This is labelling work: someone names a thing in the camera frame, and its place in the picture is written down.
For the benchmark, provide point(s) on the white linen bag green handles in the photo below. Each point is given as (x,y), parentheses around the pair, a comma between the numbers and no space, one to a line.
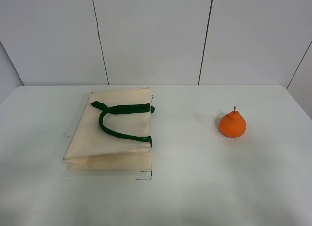
(114,132)

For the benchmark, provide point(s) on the orange with stem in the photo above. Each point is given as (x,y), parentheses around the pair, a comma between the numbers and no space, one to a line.
(232,125)

